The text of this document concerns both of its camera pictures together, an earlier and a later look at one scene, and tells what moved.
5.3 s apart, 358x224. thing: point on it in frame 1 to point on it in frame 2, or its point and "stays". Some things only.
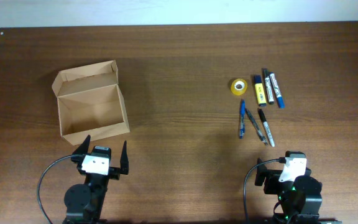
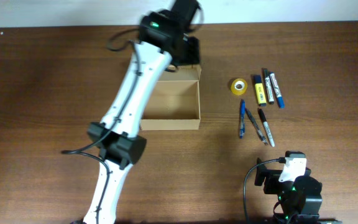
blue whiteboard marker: x=277 y=90 stays
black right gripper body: x=269 y=179 stays
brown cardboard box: x=89 y=102 to x=174 y=102
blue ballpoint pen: x=242 y=119 stays
